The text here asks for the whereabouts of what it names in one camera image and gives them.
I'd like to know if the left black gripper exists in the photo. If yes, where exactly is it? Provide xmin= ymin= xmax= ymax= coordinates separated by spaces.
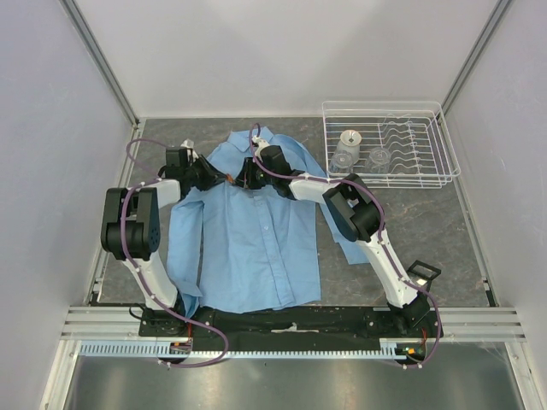
xmin=185 ymin=155 xmax=228 ymax=192

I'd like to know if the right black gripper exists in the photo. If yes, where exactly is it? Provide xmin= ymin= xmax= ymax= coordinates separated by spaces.
xmin=232 ymin=157 xmax=276 ymax=190

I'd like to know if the light blue button shirt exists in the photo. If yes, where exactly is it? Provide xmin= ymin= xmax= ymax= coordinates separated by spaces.
xmin=165 ymin=130 xmax=376 ymax=319

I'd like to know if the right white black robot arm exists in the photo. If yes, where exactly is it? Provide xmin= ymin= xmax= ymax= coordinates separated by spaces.
xmin=233 ymin=158 xmax=430 ymax=337

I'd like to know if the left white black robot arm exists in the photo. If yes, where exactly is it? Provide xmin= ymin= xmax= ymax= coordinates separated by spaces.
xmin=100 ymin=155 xmax=228 ymax=336

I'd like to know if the clear glass lying left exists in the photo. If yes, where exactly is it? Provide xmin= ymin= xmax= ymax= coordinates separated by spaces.
xmin=328 ymin=150 xmax=354 ymax=175

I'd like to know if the clear glass lying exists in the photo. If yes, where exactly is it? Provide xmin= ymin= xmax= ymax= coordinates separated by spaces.
xmin=328 ymin=150 xmax=354 ymax=175
xmin=364 ymin=147 xmax=391 ymax=174

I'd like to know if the clear glass with gold base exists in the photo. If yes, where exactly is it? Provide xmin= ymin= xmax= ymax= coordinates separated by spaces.
xmin=337 ymin=129 xmax=362 ymax=162

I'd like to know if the clear glass lying right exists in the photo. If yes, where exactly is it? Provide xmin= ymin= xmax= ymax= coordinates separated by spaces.
xmin=364 ymin=147 xmax=391 ymax=174

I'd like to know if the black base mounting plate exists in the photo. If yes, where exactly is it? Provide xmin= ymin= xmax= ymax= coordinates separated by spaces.
xmin=133 ymin=306 xmax=444 ymax=351

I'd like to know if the small black framed stand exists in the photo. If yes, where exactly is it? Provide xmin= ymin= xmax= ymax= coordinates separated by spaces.
xmin=407 ymin=260 xmax=442 ymax=291

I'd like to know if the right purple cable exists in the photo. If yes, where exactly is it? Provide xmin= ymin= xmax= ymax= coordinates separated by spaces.
xmin=250 ymin=122 xmax=441 ymax=371

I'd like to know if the purple cable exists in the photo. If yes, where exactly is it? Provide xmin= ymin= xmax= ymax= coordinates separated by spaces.
xmin=250 ymin=122 xmax=441 ymax=371
xmin=120 ymin=138 xmax=230 ymax=371

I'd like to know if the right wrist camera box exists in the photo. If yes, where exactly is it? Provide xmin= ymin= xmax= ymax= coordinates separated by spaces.
xmin=260 ymin=145 xmax=292 ymax=175

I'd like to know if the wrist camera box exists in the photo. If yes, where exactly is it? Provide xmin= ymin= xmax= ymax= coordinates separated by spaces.
xmin=165 ymin=139 xmax=198 ymax=173
xmin=260 ymin=145 xmax=292 ymax=175

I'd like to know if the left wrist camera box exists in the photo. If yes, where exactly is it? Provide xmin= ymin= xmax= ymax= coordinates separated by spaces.
xmin=165 ymin=139 xmax=198 ymax=173

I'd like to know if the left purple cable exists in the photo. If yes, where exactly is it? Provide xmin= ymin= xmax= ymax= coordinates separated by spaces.
xmin=120 ymin=138 xmax=230 ymax=371

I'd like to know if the white wire dish rack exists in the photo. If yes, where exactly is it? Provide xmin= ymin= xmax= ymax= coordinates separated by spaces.
xmin=322 ymin=101 xmax=461 ymax=189

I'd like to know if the left aluminium frame post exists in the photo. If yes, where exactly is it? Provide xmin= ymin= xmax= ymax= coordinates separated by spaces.
xmin=60 ymin=0 xmax=140 ymax=128

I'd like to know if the aluminium frame post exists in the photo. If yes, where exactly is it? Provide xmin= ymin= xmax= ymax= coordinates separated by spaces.
xmin=60 ymin=0 xmax=140 ymax=128
xmin=441 ymin=0 xmax=514 ymax=114

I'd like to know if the aluminium front rail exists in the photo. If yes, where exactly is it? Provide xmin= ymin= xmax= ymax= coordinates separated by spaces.
xmin=61 ymin=307 xmax=526 ymax=343

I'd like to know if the slotted grey cable duct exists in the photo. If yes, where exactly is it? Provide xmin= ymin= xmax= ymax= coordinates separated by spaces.
xmin=79 ymin=340 xmax=419 ymax=360

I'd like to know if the right aluminium frame post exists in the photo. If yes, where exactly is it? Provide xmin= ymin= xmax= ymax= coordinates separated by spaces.
xmin=441 ymin=0 xmax=514 ymax=114

